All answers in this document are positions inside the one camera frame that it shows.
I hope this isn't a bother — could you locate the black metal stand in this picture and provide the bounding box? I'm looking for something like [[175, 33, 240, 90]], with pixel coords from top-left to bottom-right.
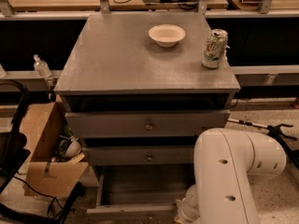
[[228, 119, 299, 169]]

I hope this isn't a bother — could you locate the black floor cable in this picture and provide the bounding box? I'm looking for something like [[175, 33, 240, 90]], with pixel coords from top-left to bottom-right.
[[12, 175, 78, 219]]

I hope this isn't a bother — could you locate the grey bottom drawer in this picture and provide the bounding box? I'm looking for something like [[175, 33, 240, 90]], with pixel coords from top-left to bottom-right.
[[87, 164, 195, 222]]

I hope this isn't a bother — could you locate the grey drawer cabinet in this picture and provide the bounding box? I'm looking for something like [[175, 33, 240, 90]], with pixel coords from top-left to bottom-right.
[[53, 11, 241, 188]]

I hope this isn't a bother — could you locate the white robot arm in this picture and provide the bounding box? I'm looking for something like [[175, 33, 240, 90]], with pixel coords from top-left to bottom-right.
[[175, 128, 287, 224]]

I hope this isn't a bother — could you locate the grey drawer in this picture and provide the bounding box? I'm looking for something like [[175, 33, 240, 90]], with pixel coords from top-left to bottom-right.
[[87, 164, 195, 222], [83, 146, 193, 166], [65, 110, 230, 138]]

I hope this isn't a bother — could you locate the grey top drawer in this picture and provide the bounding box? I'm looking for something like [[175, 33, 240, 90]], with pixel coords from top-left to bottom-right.
[[65, 110, 230, 138]]

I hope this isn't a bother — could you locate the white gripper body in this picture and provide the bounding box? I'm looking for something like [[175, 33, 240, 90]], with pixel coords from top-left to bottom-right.
[[178, 185, 200, 224]]

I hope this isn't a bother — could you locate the green white soda can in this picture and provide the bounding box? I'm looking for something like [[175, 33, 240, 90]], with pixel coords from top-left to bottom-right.
[[202, 29, 228, 69]]

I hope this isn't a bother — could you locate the brown cardboard box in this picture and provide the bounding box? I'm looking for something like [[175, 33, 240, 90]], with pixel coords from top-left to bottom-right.
[[21, 103, 88, 197]]

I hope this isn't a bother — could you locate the white cup in box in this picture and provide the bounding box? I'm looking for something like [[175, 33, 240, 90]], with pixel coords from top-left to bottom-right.
[[64, 136, 81, 158]]

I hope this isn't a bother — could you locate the black cart frame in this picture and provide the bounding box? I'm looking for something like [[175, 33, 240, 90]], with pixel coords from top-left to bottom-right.
[[0, 80, 30, 193]]

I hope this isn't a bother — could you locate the clear plastic bottle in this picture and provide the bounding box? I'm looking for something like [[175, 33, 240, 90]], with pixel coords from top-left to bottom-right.
[[34, 54, 51, 78]]

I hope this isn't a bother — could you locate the grey middle drawer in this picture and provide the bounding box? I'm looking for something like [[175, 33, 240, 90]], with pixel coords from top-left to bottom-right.
[[83, 146, 193, 166]]

